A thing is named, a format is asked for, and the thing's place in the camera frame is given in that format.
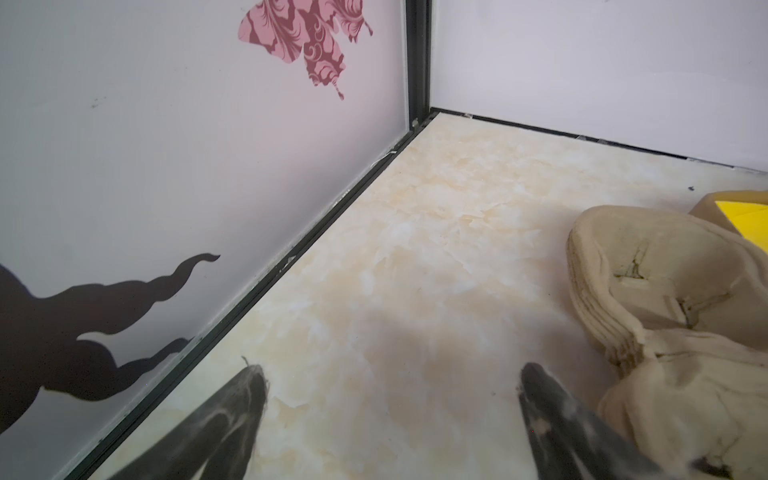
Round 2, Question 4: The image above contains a navy napkin stack box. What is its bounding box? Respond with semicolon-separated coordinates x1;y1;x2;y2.
689;190;768;252

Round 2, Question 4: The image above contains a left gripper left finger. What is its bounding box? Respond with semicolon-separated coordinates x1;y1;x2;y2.
112;364;268;479

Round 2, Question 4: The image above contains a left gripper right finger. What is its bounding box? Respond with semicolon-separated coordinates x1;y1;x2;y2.
518;362;671;479

